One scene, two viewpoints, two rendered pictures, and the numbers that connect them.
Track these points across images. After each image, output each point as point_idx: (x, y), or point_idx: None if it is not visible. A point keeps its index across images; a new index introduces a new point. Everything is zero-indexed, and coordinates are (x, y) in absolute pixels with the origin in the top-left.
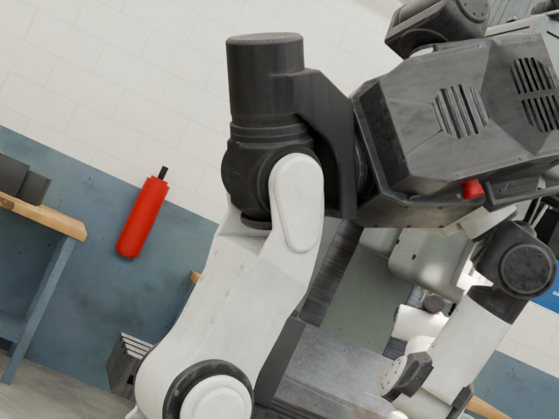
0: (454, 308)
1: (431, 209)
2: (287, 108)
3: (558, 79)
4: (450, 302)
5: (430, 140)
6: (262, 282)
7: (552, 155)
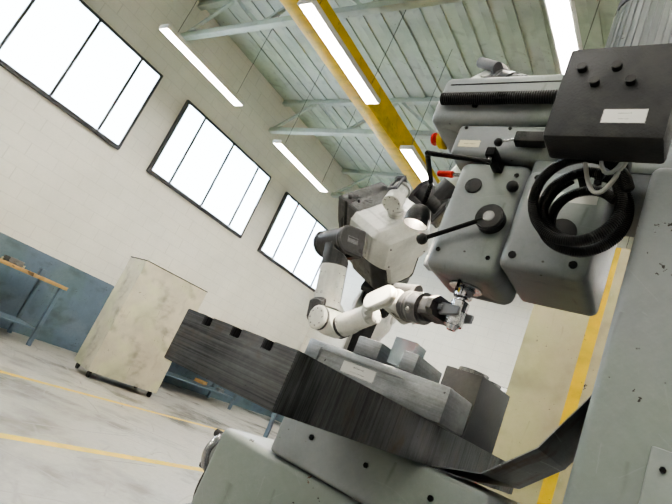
0: (457, 282)
1: (355, 260)
2: None
3: (364, 187)
4: (450, 281)
5: None
6: None
7: (338, 210)
